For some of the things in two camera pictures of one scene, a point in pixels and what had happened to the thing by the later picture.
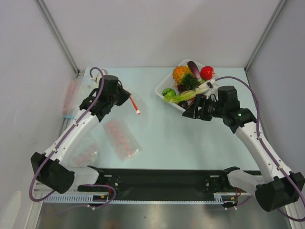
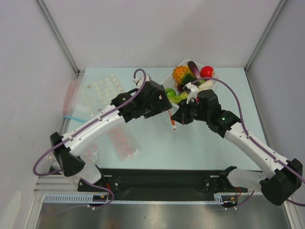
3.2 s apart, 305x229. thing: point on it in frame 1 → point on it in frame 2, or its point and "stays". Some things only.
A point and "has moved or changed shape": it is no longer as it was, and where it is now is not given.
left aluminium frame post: (53, 27) stays
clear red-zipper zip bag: (132, 114) has moved or changed shape
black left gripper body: (115, 98) → (159, 106)
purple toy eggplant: (195, 70) stays
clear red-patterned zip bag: (85, 154) stays
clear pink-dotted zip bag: (125, 146) stays
